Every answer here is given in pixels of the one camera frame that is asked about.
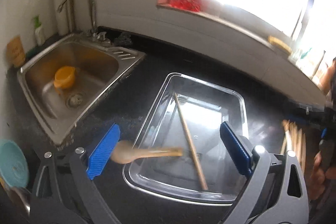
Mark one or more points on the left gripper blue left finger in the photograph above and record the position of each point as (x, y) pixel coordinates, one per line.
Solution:
(100, 155)

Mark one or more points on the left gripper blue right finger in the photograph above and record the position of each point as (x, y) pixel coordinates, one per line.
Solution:
(240, 155)

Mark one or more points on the wooden spoon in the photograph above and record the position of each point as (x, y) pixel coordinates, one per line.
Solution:
(124, 152)

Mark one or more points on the wooden chopstick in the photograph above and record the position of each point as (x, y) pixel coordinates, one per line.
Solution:
(299, 145)
(286, 144)
(293, 135)
(193, 150)
(303, 154)

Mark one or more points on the person's right hand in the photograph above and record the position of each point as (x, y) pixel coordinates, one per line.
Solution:
(317, 178)

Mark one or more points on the clear plastic tray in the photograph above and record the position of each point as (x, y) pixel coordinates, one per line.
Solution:
(205, 106)

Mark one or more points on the yellow sponge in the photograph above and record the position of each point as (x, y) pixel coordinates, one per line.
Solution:
(279, 44)

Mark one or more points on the teal plate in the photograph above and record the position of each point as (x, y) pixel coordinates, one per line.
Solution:
(14, 167)

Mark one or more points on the orange plastic cup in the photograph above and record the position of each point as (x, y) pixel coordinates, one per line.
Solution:
(64, 77)

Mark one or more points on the stainless steel sink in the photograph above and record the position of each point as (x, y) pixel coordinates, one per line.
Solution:
(98, 66)

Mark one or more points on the chrome faucet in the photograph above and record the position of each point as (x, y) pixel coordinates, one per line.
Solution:
(85, 16)

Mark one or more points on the orange scrub sponge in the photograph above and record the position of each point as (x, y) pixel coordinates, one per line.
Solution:
(15, 52)

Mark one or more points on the green dish soap bottle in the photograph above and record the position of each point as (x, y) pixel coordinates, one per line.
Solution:
(39, 31)

